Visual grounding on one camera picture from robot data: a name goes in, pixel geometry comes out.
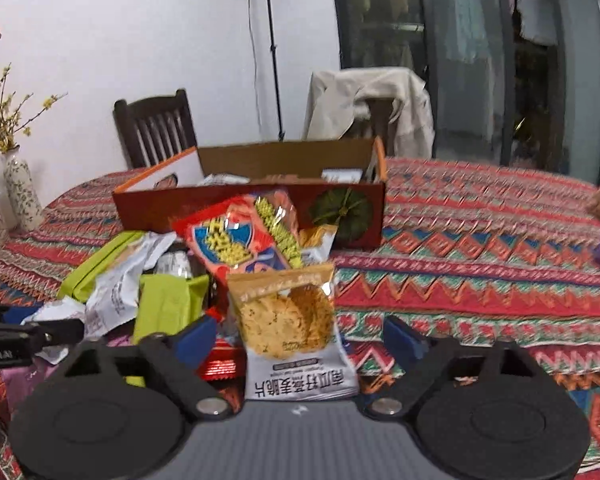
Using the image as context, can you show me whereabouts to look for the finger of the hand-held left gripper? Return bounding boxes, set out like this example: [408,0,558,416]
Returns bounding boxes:
[28,320,84,349]

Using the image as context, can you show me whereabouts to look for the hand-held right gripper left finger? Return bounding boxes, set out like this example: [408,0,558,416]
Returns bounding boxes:
[62,315,235,421]

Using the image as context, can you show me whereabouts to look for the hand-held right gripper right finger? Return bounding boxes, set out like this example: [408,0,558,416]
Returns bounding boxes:
[364,315,537,421]

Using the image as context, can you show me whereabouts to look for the lime green snack packet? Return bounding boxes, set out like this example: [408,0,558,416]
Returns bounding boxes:
[132,273,212,345]
[56,231,137,304]

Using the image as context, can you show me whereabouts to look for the clear oat cracker packet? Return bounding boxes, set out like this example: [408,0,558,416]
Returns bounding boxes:
[227,262,361,402]

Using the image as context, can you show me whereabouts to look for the red pumpkin print cardboard box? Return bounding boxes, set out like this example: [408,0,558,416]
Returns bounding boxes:
[112,137,389,252]

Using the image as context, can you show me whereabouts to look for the small white wrapper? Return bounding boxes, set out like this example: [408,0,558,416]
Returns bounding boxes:
[21,296,87,364]

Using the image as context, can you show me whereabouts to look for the small red foil packet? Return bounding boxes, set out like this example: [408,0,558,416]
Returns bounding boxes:
[199,309,249,382]

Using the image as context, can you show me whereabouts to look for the white crumpled snack packet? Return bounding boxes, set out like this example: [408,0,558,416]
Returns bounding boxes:
[84,231,179,339]

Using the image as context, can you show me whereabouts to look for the silver foil packet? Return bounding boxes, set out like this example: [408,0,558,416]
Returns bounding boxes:
[154,250,197,281]

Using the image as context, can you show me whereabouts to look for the red snack packet blue badge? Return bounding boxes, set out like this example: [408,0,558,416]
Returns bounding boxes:
[171,189,303,281]

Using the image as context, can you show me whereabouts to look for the yellow snack packet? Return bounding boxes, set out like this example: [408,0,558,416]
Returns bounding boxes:
[299,225,339,267]

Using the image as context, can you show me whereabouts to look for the floral patterned vase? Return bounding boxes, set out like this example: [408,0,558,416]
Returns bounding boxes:
[2,146,45,232]

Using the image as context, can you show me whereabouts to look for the dark wooden slatted chair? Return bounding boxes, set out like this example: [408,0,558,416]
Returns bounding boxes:
[112,88,200,171]

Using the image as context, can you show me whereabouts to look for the wooden chair under jacket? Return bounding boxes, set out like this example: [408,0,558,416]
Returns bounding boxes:
[364,96,399,157]

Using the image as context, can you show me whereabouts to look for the yellow flower branches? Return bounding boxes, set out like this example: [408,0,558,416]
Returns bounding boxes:
[0,63,69,154]

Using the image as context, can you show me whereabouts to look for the beige jacket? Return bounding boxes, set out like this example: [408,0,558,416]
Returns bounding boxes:
[303,67,435,159]

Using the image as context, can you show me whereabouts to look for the black light stand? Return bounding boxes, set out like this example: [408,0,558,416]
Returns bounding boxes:
[252,0,287,142]

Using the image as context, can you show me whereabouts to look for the glass sliding door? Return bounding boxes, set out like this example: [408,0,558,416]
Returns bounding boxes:
[330,0,600,187]

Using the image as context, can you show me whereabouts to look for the white hanging cable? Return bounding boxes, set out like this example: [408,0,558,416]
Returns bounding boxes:
[244,0,264,128]

